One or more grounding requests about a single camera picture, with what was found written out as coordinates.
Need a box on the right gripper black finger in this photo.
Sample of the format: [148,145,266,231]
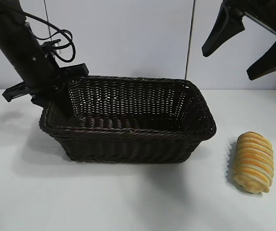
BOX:
[201,0,246,58]
[246,38,276,81]

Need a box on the long striped bread roll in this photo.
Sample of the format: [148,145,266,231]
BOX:
[232,131,275,194]

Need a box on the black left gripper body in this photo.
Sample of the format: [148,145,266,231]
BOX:
[2,44,90,103]

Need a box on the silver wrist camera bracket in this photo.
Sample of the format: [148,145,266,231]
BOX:
[41,40,62,60]

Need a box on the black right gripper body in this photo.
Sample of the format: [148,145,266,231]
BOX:
[226,0,276,48]

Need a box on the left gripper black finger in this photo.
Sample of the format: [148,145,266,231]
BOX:
[30,93,51,108]
[53,81,74,117]

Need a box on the black looped cable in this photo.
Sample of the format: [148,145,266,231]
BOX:
[19,9,77,64]

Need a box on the dark brown wicker basket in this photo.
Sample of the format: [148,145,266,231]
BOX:
[39,75,217,165]

